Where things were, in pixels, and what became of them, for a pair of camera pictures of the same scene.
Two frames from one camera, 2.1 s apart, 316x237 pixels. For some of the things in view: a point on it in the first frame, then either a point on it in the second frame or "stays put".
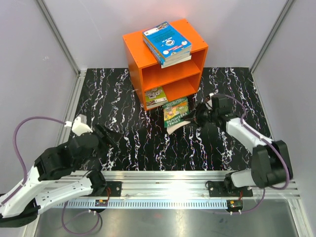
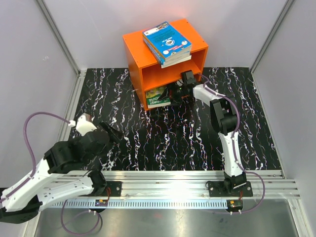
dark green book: x=173 y=112 -> x=152 y=98
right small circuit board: x=234 y=205 stays put
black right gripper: x=196 y=116 -> x=175 y=101
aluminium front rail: x=174 y=184 stays put
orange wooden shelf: x=179 y=80 stays put
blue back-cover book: x=166 y=41 stays put
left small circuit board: x=101 y=203 stays put
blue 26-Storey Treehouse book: x=166 y=43 -> x=165 y=61
